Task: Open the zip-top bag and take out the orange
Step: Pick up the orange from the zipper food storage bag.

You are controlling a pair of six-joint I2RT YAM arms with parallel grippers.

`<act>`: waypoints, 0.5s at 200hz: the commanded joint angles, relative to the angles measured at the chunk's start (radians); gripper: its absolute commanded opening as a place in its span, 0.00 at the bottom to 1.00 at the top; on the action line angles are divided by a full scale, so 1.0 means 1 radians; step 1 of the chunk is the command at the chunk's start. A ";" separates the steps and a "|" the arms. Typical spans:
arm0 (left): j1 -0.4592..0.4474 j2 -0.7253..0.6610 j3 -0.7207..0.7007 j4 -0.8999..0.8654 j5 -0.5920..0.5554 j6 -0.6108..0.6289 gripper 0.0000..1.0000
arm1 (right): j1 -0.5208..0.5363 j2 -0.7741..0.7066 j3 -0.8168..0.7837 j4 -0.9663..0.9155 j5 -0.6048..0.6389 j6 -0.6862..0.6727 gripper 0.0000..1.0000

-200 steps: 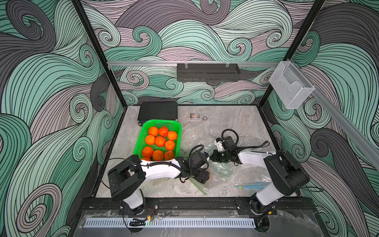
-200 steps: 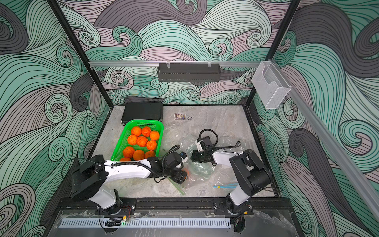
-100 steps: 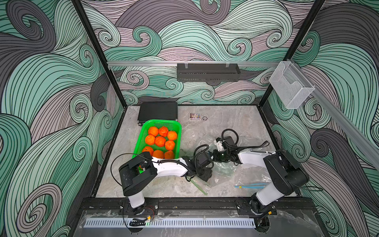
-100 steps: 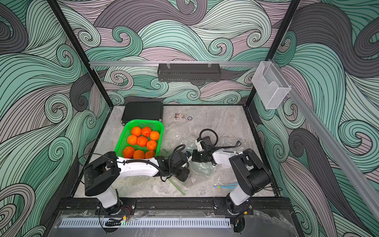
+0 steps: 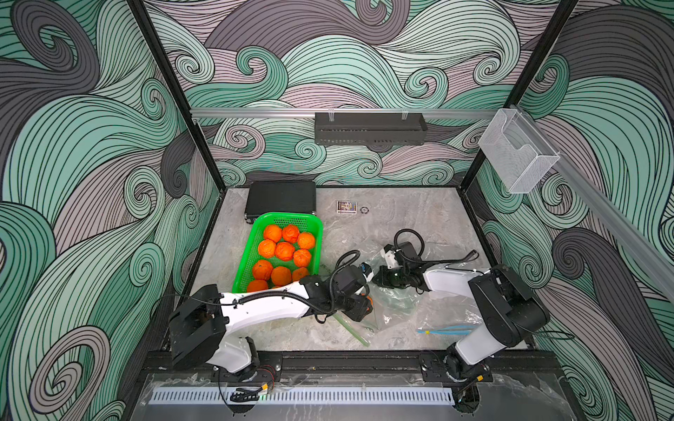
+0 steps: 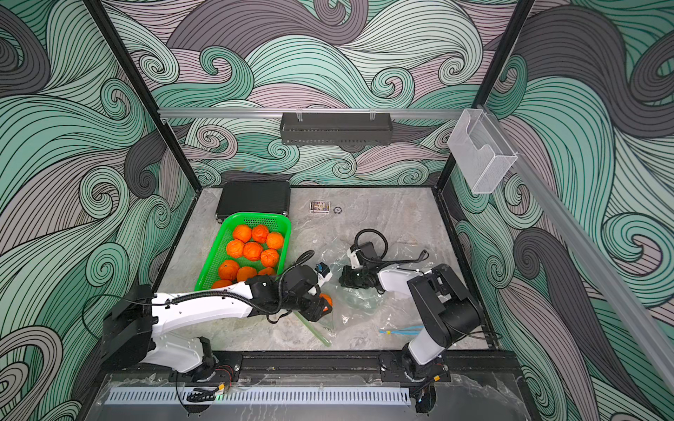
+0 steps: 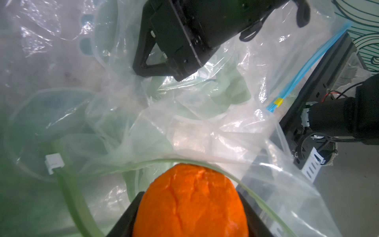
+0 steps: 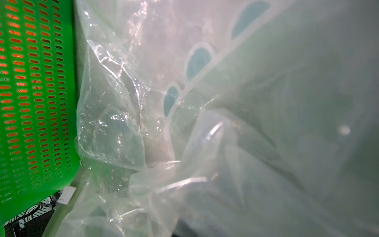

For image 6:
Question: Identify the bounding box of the twelfth orange fruit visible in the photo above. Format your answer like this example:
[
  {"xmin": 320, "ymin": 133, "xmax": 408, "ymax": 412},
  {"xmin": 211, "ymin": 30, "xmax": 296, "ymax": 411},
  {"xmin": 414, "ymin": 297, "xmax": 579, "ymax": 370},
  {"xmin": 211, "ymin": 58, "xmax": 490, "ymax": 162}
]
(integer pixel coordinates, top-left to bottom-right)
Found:
[{"xmin": 321, "ymin": 294, "xmax": 333, "ymax": 307}]

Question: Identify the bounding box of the green-zip bag of oranges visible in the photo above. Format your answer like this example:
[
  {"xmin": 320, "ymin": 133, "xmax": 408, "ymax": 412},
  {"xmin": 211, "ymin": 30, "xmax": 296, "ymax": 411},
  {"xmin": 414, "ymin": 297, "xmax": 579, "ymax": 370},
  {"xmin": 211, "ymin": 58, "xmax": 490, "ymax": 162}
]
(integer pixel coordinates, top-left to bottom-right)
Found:
[{"xmin": 293, "ymin": 293, "xmax": 360, "ymax": 350}]

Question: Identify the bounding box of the orange fruit taken out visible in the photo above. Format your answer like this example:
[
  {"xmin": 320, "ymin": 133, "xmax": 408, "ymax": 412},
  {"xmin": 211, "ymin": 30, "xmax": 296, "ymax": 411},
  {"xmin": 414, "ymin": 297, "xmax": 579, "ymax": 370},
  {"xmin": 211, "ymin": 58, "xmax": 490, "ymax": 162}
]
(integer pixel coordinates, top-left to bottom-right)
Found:
[{"xmin": 233, "ymin": 224, "xmax": 252, "ymax": 243}]

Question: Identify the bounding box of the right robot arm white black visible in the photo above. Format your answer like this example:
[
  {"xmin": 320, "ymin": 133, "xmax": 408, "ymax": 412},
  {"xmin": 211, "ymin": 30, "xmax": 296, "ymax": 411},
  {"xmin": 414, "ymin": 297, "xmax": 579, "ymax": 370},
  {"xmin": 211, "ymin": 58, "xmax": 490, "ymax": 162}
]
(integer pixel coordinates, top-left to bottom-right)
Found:
[{"xmin": 339, "ymin": 228, "xmax": 484, "ymax": 381}]

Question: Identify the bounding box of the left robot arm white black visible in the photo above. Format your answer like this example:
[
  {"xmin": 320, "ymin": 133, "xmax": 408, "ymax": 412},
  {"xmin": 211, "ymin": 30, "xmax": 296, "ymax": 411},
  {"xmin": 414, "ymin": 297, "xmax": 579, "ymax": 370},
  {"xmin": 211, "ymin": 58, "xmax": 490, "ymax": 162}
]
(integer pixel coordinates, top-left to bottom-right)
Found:
[{"xmin": 98, "ymin": 250, "xmax": 333, "ymax": 382}]

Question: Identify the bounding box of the small card box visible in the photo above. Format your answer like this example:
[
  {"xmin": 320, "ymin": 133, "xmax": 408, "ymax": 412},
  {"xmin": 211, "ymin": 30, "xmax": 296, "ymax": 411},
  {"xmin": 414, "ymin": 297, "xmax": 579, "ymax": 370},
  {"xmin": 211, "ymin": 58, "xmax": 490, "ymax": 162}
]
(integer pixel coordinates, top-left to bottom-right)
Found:
[{"xmin": 310, "ymin": 200, "xmax": 331, "ymax": 214}]

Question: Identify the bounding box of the green plastic basket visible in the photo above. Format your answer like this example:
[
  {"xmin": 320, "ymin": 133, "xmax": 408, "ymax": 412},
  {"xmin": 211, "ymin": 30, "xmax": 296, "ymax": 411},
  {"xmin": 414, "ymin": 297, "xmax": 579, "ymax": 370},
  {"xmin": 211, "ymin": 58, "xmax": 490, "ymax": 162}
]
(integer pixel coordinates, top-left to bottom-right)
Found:
[{"xmin": 195, "ymin": 212, "xmax": 291, "ymax": 291}]

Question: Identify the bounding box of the black hard case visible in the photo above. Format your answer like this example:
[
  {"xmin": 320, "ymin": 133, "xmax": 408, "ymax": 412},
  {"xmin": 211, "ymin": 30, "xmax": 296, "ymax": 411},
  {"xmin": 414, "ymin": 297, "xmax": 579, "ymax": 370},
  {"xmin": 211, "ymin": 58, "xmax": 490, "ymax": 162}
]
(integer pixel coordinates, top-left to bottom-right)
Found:
[{"xmin": 215, "ymin": 181, "xmax": 291, "ymax": 223}]

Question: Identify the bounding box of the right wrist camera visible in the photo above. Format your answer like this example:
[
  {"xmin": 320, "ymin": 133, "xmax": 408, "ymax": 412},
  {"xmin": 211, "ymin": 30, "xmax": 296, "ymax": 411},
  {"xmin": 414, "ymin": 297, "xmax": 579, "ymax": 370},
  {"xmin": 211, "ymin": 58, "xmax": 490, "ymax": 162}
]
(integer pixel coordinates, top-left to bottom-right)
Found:
[{"xmin": 348, "ymin": 248, "xmax": 363, "ymax": 270}]

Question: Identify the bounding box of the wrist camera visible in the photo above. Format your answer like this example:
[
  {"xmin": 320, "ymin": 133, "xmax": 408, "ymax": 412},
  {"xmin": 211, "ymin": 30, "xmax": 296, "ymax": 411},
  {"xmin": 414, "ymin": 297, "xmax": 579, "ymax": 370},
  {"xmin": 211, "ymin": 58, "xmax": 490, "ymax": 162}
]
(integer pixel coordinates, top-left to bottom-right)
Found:
[
  {"xmin": 315, "ymin": 262, "xmax": 333, "ymax": 288},
  {"xmin": 348, "ymin": 248, "xmax": 363, "ymax": 270}
]

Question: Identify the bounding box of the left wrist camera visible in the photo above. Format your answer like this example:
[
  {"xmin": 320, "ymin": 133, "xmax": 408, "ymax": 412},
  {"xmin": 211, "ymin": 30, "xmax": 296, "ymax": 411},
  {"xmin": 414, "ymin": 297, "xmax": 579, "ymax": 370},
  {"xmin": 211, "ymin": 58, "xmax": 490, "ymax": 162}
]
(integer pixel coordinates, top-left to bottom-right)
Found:
[{"xmin": 315, "ymin": 262, "xmax": 333, "ymax": 288}]

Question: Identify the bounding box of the black wall tray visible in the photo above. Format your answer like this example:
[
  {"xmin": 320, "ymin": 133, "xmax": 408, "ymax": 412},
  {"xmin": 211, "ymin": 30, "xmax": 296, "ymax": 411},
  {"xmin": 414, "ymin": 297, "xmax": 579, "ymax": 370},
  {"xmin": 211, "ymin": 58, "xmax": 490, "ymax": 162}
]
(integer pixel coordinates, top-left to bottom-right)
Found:
[{"xmin": 280, "ymin": 113, "xmax": 393, "ymax": 147}]

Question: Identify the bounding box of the clear acrylic wall holder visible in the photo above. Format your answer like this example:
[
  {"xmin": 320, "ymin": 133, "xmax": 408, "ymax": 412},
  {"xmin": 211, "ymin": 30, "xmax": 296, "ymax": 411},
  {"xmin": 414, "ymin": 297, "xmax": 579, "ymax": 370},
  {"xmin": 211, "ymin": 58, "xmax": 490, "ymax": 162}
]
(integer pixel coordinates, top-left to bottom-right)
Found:
[{"xmin": 448, "ymin": 108, "xmax": 518, "ymax": 195}]

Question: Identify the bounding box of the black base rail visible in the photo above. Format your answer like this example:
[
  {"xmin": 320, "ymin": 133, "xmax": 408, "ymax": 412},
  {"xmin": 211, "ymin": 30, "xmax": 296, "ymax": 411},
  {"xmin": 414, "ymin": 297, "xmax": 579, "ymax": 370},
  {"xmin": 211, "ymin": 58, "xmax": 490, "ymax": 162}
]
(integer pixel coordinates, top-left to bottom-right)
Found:
[{"xmin": 103, "ymin": 350, "xmax": 521, "ymax": 383}]

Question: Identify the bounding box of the white slotted cable duct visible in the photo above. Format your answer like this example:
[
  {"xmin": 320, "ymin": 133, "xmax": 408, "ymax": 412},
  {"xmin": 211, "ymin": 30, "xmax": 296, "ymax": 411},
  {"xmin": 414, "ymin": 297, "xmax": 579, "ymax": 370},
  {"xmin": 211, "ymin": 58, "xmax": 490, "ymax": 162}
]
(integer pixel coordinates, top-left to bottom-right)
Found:
[{"xmin": 104, "ymin": 387, "xmax": 412, "ymax": 406}]

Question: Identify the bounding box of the aluminium wall rail back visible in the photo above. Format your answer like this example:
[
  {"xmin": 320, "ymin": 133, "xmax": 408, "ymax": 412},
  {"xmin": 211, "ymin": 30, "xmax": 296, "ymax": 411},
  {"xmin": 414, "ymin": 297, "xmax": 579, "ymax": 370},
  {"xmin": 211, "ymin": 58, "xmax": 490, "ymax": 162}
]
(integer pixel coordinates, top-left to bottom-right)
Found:
[{"xmin": 158, "ymin": 107, "xmax": 463, "ymax": 120}]

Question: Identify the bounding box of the aluminium wall rail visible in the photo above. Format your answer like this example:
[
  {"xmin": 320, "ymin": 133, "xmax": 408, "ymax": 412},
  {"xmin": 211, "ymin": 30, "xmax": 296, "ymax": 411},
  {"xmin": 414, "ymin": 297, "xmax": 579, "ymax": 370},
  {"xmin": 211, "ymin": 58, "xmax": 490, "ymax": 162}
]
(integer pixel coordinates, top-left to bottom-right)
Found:
[
  {"xmin": 158, "ymin": 107, "xmax": 463, "ymax": 120},
  {"xmin": 478, "ymin": 105, "xmax": 673, "ymax": 390}
]

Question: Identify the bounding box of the aluminium wall rail right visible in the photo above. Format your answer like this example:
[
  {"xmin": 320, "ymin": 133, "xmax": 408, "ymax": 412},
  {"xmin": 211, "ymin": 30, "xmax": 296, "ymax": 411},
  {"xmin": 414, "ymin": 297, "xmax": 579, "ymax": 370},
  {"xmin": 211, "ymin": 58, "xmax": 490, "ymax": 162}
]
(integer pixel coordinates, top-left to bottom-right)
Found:
[{"xmin": 478, "ymin": 105, "xmax": 673, "ymax": 390}]

